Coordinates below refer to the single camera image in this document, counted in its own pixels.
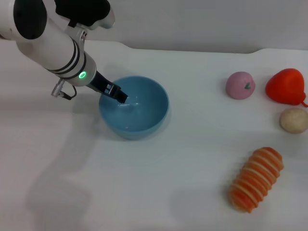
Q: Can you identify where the left arm connector cable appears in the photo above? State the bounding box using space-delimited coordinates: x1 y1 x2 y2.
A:
51 79 78 101

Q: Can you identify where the orange striped bread loaf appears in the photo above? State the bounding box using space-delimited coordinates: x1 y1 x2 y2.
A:
228 146 284 214

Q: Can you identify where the beige round bun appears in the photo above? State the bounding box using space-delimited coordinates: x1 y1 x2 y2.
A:
279 107 308 134

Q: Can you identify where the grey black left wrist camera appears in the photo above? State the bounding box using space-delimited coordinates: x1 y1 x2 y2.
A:
54 0 116 30

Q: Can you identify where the pink peach toy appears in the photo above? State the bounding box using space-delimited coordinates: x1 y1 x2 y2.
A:
225 71 256 100

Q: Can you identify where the red pepper toy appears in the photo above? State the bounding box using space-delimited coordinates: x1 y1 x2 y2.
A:
265 68 308 107

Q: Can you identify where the blue bowl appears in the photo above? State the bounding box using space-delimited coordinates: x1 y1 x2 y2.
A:
98 76 170 141

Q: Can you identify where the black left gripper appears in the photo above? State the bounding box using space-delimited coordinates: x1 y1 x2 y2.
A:
88 71 128 104

